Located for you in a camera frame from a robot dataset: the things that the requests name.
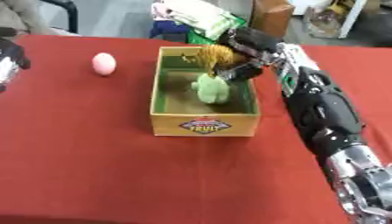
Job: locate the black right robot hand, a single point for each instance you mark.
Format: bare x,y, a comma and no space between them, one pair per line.
248,43

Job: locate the clear plastic bag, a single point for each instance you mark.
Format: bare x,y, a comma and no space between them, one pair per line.
324,22

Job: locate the pink egg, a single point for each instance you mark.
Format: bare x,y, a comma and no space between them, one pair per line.
103,63

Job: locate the yellow soft toy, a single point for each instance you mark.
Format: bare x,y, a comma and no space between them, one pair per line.
215,57

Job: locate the brown cardboard box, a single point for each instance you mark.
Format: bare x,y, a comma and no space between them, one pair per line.
271,14

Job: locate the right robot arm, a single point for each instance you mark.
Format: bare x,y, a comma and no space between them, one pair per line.
326,116

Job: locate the green soft toy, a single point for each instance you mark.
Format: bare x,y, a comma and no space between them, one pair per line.
212,88

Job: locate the tan cardboard box green inside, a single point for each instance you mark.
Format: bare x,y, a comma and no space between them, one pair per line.
204,102

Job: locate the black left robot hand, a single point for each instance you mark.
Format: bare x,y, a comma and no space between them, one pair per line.
11,58

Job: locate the person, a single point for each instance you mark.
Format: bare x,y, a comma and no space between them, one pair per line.
23,16

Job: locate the pile of folded cloths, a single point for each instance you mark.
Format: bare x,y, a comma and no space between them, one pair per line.
196,20

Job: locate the white board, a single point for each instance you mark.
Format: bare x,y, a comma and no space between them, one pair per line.
351,17

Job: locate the black chair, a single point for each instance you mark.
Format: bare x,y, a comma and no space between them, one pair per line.
64,11

